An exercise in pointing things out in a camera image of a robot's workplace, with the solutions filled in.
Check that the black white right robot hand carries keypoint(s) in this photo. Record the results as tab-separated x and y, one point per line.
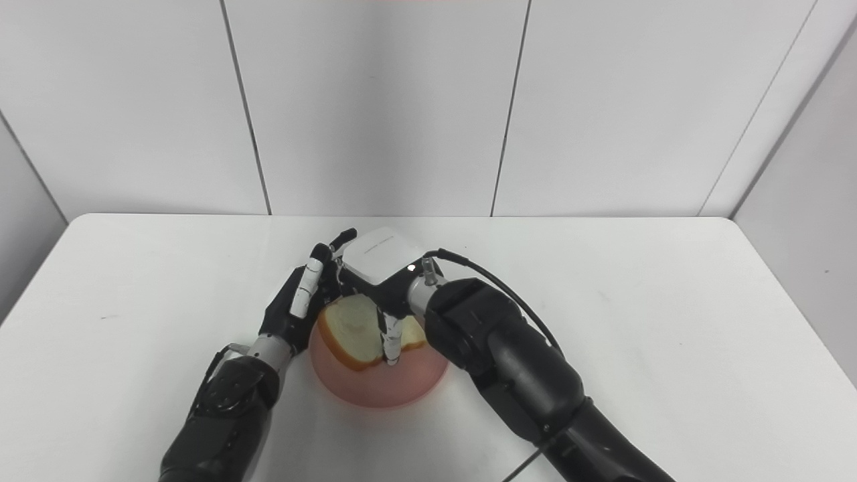
381	261

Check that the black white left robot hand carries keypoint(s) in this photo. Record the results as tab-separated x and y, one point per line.
281	321

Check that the slice of bread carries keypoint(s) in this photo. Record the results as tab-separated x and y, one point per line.
351	331

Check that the pink round plate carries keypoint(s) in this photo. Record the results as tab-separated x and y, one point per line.
395	385

